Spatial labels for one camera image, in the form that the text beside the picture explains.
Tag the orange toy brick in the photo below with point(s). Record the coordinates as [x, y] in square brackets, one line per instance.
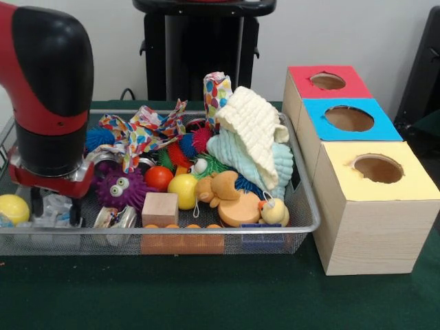
[182, 242]

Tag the shallow clear mesh bin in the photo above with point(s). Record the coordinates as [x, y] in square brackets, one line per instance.
[302, 206]

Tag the purple googly-eyed monster toy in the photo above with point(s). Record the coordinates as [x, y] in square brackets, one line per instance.
[122, 189]

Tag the cream knit cloth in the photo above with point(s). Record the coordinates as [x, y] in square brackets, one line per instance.
[254, 127]

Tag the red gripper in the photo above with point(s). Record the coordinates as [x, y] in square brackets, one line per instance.
[55, 182]

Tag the small yellow rubber duck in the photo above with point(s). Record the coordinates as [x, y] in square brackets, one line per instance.
[274, 212]

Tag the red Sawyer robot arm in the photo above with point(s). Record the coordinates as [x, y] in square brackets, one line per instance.
[48, 75]

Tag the open-top silver can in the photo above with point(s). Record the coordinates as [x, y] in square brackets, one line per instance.
[115, 218]

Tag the small yellow ball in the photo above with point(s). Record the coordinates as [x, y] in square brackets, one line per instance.
[182, 191]

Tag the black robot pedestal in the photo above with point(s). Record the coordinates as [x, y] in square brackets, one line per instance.
[206, 48]

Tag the multicolour polka dot cloth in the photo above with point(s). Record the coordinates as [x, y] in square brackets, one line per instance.
[216, 93]
[141, 132]

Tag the crushed clear plastic bottle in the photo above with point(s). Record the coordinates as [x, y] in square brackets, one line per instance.
[56, 210]

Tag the mint green cloth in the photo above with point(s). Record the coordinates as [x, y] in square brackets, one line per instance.
[230, 155]

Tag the wooden box with three holes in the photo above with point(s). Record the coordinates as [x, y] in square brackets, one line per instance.
[375, 220]

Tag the wooden cube block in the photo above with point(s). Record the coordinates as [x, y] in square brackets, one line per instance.
[159, 210]

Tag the orange foam duck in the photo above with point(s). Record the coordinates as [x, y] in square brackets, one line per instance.
[230, 203]

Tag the black chair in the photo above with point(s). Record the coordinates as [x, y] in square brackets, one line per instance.
[423, 75]

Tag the small orange ball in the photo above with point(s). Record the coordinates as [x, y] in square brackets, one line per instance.
[159, 178]

